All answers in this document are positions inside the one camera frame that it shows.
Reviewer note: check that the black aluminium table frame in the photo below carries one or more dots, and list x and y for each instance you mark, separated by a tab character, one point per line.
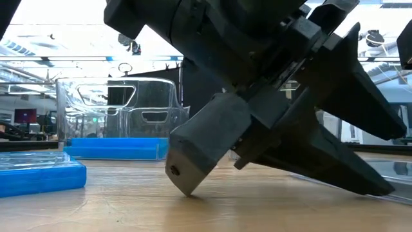
25	146

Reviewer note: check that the silver horizontal rail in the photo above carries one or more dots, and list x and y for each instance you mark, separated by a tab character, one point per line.
64	58

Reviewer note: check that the black backdrop panel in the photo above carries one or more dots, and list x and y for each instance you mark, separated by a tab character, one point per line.
199	90

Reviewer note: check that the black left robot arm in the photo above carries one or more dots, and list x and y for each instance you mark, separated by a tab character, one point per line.
135	16

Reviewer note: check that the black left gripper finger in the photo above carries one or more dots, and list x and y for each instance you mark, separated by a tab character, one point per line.
305	151
354	96

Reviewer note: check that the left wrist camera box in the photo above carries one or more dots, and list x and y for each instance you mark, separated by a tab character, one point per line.
206	138

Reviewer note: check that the clear jewel case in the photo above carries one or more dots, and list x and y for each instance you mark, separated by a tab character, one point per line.
404	180

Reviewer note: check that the dark red monitor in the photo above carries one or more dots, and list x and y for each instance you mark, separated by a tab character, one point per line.
25	116

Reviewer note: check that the black ceiling device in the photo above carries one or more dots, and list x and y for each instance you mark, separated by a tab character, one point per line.
375	38
135	48

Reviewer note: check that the round metal hook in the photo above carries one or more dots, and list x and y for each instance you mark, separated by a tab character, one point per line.
125	63

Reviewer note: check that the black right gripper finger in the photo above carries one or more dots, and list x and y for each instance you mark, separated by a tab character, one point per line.
406	45

